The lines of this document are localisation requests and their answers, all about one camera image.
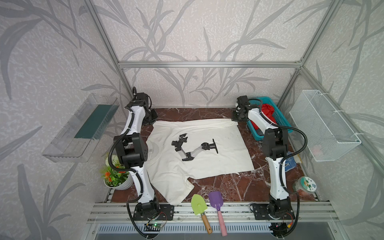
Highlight white printed t-shirt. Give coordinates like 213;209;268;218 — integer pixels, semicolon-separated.
145;119;254;205

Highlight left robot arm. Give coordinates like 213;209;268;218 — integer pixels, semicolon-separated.
110;88;160;219

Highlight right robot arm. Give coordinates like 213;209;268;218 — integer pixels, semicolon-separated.
232;96;291;219

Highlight teal plastic basket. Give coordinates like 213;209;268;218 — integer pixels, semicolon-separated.
247;97;291;141

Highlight red t-shirt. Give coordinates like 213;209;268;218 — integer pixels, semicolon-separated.
262;104;277;124

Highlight blue dotted work glove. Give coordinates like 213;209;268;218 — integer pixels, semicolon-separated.
285;156;297;172

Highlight potted artificial flowers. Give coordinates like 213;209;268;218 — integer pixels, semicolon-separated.
101;154;134;191

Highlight purple toy shovel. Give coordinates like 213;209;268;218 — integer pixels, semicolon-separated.
209;191;228;237

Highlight green toy shovel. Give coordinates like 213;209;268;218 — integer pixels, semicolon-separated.
191;194;213;234

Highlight small green circuit board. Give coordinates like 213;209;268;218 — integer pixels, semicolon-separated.
145;223;166;232

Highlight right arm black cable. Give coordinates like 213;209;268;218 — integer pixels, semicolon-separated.
247;98;309;238

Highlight aluminium frame crossbar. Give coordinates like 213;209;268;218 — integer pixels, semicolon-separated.
118;61;301;69

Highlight clear plastic wall shelf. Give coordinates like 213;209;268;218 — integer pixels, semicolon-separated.
42;94;120;163

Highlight pink object in wire basket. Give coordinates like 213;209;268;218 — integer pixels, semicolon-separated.
311;145;324;160

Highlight white wire mesh basket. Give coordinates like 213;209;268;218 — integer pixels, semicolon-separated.
290;90;362;162

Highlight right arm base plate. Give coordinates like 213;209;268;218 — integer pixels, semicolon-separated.
249;203;296;221

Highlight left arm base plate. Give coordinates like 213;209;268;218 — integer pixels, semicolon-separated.
132;204;175;221

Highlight aluminium front rail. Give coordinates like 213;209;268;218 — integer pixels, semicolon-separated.
86;201;340;224

